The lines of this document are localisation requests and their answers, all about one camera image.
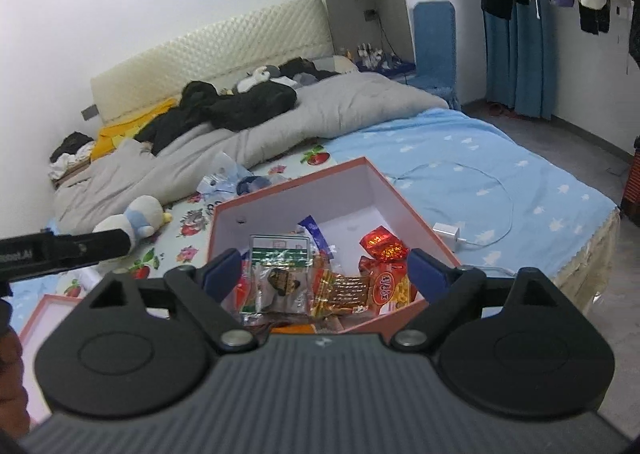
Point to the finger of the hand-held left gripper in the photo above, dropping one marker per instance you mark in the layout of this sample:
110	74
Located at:
90	245

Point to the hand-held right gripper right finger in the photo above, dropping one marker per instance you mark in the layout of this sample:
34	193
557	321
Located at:
425	271

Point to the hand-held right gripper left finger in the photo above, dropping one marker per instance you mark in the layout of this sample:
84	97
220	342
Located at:
222	270

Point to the red white snack packet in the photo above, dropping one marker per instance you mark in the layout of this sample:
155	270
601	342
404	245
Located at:
245	301

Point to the shiny red snack packet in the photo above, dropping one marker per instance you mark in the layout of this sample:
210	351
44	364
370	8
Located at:
382	244

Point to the green white snack packet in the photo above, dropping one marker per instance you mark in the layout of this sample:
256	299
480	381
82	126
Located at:
280	254

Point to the golden snack packet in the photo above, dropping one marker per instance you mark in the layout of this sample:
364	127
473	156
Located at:
340	291

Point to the orange snack packet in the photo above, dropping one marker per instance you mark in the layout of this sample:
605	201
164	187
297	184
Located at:
295	329

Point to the blue white snack packet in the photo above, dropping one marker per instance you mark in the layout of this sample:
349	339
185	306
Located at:
315	234

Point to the orange cardboard box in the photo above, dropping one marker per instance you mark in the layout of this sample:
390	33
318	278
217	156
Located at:
350	199

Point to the person's left hand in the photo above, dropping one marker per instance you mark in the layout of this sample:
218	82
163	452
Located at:
12	384

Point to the white charger plug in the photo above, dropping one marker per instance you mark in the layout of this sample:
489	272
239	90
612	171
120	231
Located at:
445	234

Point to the white blue plush penguin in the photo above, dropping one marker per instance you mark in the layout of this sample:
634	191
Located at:
140	219

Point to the orange box lid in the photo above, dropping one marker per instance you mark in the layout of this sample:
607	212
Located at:
45	319

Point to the dark blue plastic bag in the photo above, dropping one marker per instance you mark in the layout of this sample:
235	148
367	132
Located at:
252	184

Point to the clear printed plastic bag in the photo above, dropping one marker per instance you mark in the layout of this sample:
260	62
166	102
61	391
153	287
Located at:
222	174

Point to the pile of folded clothes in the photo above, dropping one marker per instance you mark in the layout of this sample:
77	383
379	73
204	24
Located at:
75	144

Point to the blue star bed sheet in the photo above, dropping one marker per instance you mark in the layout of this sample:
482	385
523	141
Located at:
475	159

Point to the beige bed skirt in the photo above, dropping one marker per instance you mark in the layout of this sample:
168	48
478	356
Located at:
585	264

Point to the black jacket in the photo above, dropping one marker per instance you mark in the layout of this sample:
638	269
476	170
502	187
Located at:
250	107

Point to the grey duvet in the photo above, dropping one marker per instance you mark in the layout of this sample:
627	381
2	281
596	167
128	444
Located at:
350	104

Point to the grey white plush toy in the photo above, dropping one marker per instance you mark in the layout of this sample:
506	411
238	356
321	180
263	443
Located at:
257	77

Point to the nightstand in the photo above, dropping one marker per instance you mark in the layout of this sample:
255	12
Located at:
395	67

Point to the black cloth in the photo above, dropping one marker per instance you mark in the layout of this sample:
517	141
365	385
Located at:
300	67

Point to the blue curtain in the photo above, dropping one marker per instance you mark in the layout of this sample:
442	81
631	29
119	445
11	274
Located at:
525	74

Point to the group of small bottles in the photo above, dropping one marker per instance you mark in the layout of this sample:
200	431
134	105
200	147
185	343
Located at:
371	53

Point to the blue chair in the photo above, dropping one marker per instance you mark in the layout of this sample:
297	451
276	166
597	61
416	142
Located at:
435	44

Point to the cream padded headboard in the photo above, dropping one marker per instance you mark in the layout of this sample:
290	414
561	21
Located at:
225	39

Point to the dark purple hanging garment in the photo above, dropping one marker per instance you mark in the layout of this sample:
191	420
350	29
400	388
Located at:
595	17

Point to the grey wall socket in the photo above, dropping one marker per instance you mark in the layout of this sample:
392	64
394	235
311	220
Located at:
90	112

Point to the dark wall socket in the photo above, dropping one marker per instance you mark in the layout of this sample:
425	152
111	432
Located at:
371	14

